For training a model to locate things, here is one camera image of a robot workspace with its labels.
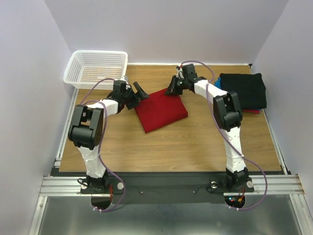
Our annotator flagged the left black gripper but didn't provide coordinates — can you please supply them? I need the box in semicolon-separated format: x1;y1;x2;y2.
122;82;149;110

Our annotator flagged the red t-shirt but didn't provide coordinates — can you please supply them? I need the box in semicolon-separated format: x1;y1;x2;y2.
135;89;188;133

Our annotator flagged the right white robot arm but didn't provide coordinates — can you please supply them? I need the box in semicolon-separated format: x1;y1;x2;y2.
165;62;249;191

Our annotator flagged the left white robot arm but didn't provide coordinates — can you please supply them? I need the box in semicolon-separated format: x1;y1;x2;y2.
68;80;149;193

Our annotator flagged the blue folded t-shirt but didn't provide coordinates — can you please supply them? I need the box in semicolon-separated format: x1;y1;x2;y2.
214;77;221;89

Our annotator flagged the white plastic mesh basket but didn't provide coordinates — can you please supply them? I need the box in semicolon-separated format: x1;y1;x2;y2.
63;50;128;90

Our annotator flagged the black folded t-shirt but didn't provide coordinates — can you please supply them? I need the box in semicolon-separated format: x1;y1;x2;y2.
220;73;267;110

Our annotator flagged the magenta folded t-shirt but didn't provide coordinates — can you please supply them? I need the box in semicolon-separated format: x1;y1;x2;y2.
242;109;261;114

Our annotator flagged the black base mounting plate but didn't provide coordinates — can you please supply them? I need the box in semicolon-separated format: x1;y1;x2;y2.
77;172;255;207

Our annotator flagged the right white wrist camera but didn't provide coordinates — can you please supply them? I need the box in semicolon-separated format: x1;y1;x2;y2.
176;64;184;79

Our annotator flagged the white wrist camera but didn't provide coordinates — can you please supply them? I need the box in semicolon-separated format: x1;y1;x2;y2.
121;76;129;83
176;64;184;79

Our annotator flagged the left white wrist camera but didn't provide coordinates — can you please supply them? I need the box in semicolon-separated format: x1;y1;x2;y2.
121;76;129;83

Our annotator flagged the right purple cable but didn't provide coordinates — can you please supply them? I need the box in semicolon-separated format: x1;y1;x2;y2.
179;60;268;212

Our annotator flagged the purple cable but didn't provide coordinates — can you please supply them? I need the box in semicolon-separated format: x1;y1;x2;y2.
79;77;128;213
179;60;268;212

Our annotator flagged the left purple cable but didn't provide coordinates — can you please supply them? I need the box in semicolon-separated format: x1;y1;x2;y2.
79;77;128;213

